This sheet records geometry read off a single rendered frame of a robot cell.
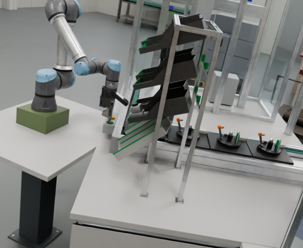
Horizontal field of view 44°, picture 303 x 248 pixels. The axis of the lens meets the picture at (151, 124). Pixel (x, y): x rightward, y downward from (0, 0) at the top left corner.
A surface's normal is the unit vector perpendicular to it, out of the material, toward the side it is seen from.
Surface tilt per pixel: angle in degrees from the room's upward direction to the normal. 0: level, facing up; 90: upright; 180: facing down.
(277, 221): 0
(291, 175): 90
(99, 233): 90
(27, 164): 0
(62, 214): 0
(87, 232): 90
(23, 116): 90
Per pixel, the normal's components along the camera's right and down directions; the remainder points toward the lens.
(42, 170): 0.18, -0.90
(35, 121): -0.41, 0.29
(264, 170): -0.04, 0.39
